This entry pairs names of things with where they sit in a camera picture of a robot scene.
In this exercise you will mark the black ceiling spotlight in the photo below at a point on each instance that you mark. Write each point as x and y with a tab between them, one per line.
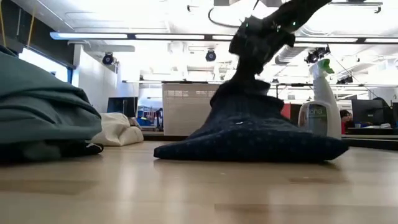
108	58
211	56

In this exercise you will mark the white spray bottle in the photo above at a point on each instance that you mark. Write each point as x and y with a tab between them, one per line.
321	102

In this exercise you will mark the blue-framed window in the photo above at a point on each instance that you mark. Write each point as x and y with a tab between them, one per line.
46	65

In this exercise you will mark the black ceiling light cluster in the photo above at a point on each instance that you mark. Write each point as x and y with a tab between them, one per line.
315	55

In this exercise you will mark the long ceiling light fixture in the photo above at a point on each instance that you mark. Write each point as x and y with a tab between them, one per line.
124	35

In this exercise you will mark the navy dotted shirt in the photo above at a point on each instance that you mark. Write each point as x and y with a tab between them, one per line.
248	137

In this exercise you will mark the dark background monitor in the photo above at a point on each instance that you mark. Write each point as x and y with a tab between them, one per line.
122	105
367	110

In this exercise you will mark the white laundry basket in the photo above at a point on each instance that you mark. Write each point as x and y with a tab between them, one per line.
186	109

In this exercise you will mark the black metal rail stand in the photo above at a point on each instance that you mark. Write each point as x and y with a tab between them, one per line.
292	84

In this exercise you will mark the person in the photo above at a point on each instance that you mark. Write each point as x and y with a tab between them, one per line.
345	119

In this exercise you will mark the grey-green garment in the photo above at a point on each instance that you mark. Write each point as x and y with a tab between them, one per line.
40	109

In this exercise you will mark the orange partition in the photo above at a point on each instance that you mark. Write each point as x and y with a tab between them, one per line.
286	111

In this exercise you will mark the white garment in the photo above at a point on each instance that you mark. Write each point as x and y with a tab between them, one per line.
118	130

